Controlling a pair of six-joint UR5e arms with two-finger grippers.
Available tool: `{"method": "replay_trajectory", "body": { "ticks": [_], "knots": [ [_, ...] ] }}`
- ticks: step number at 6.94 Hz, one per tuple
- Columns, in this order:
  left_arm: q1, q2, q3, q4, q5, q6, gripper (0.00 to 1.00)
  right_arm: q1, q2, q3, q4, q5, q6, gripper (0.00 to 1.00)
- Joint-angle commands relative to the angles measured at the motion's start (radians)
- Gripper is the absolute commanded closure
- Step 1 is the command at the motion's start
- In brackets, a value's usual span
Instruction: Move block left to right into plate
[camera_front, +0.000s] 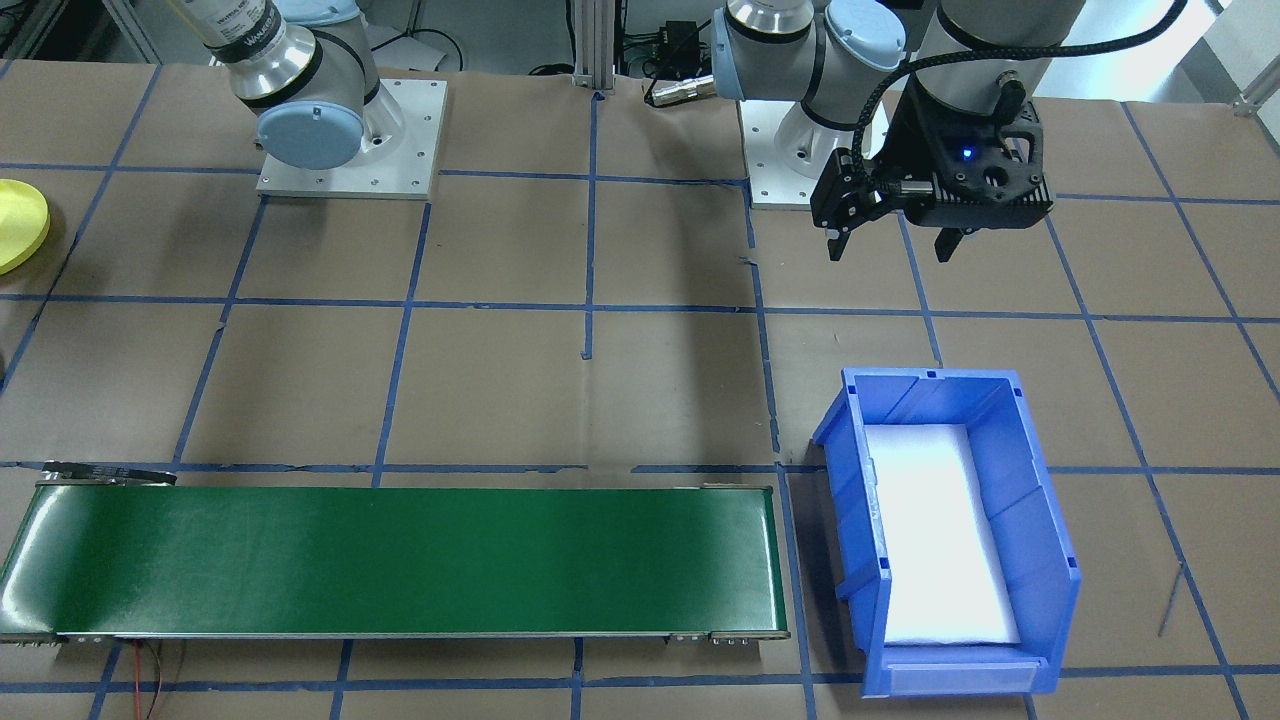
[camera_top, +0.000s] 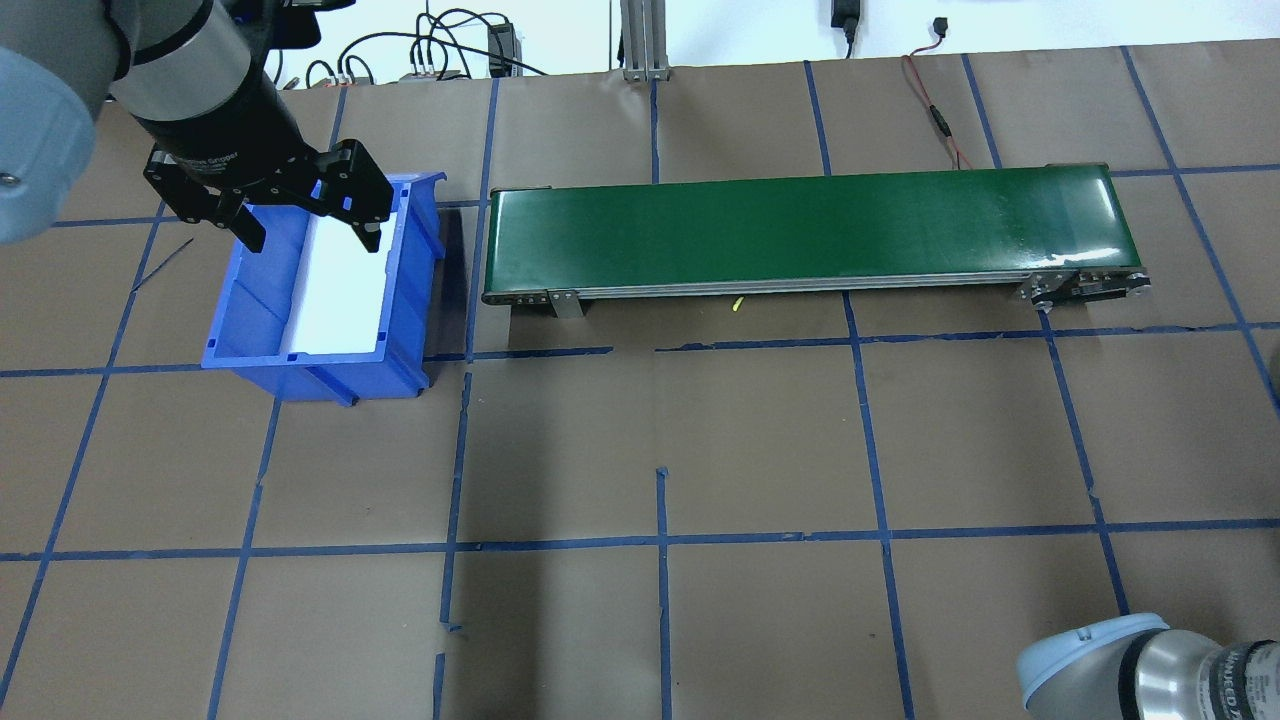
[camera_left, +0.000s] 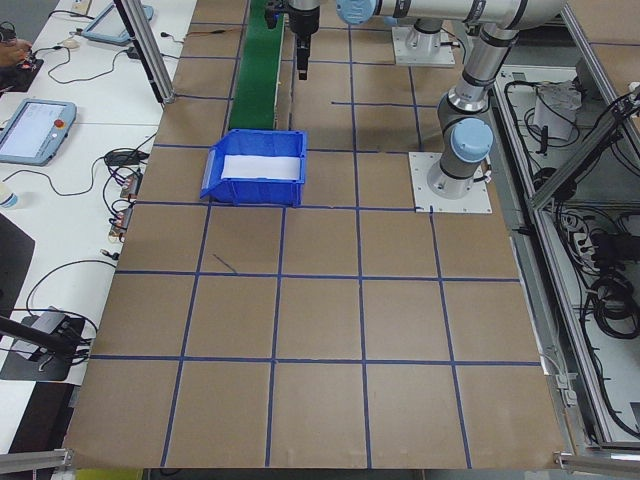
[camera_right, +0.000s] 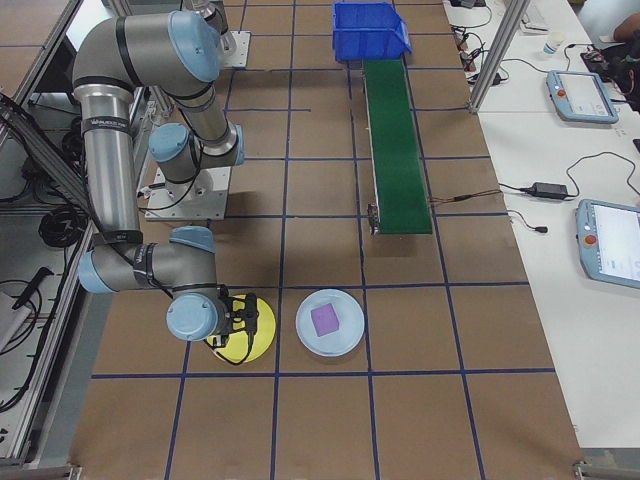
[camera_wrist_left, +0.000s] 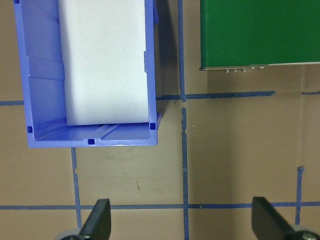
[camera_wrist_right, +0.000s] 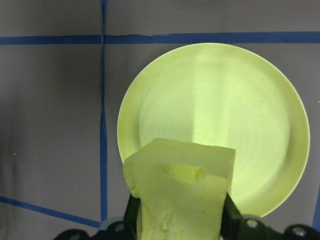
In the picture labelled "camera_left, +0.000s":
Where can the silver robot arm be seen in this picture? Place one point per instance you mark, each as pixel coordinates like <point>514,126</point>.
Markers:
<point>480,70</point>
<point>425,35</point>

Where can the small grey device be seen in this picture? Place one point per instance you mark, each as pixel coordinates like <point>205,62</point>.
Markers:
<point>47,320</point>

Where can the black mat with electronics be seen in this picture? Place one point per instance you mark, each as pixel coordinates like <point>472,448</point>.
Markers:
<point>15,77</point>

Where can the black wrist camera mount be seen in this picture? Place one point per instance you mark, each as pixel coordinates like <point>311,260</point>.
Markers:
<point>274,17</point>

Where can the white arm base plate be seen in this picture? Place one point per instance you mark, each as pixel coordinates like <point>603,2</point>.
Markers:
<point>475,202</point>
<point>400,57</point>

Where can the small circuit board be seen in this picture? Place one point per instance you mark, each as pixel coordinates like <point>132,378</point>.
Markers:
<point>121,222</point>
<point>132,186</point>

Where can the grey metal bracket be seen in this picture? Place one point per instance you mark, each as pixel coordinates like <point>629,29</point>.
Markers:
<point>565,395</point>

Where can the black monitor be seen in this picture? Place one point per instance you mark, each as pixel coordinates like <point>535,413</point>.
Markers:
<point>12,260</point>

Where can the aluminium profile bar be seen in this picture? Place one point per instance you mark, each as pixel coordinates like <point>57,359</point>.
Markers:
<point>35,457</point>
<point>600,459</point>

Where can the white foam pad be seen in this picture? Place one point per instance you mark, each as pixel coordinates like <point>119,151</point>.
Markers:
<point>260,167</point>

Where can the beige computer mouse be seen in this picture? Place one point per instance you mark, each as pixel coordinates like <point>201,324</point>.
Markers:
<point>71,44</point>

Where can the light blue teach pendant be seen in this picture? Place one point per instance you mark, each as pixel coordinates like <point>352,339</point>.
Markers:
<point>110,25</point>
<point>30,130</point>

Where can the black power adapter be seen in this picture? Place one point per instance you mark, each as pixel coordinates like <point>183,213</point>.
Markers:
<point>122,158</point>
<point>135,53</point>
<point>607,246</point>

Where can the aluminium profile post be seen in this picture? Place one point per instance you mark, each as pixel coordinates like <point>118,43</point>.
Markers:
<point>150,55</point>

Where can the V-shaped metal bar frame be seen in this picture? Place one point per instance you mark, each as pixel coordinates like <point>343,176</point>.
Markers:
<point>575,167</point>

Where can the white cup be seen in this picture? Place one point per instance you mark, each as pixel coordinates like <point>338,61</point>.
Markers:
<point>7,197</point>

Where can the background person hand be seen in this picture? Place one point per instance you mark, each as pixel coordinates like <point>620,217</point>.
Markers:
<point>14,54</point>

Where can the blue plastic storage bin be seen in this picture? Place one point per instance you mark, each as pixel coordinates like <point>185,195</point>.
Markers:
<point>250,192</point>

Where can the black stand base plate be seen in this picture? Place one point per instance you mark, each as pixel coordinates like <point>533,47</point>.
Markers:
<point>55,367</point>

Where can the green conveyor belt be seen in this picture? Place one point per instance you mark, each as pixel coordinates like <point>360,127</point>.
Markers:
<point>255,75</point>

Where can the white box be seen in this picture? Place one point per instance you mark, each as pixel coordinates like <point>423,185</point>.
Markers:
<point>552,117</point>

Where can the black stand rod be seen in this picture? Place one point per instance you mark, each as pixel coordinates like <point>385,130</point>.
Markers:
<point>30,336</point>

